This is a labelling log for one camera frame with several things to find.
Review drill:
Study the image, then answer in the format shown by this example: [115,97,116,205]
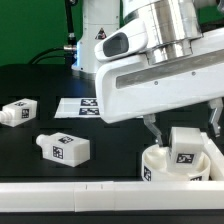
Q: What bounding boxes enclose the white fence rail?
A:
[0,181,224,212]
[201,132,224,181]

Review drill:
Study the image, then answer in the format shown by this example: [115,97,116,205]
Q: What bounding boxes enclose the white paper marker sheet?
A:
[55,98,100,118]

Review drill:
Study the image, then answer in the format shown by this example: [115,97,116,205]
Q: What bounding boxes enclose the black cable pole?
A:
[64,0,78,64]

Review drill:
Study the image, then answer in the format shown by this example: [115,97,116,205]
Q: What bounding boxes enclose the black floor cables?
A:
[28,46,73,65]

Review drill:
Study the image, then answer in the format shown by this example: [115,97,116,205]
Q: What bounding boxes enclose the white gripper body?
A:
[94,19,224,123]

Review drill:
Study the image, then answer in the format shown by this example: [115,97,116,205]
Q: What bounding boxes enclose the white right fence rail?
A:
[201,132,224,181]

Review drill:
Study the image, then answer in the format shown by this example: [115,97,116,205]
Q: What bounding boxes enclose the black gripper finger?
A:
[208,98,223,137]
[143,114,163,147]

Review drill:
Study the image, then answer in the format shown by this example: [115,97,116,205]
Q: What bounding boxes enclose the white front fence rail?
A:
[0,181,224,212]

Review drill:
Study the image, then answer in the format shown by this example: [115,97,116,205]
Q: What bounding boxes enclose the white round stool seat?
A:
[141,145,211,182]

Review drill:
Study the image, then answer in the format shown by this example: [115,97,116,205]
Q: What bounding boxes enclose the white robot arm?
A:
[94,0,224,142]

